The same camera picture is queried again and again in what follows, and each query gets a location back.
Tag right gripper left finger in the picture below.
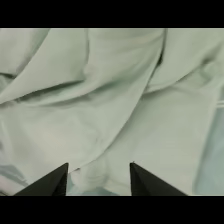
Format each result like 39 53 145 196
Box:
14 162 70 197

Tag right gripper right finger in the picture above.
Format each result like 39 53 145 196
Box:
129 161 188 197

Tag pale green shirt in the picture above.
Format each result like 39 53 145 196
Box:
0 28 224 197

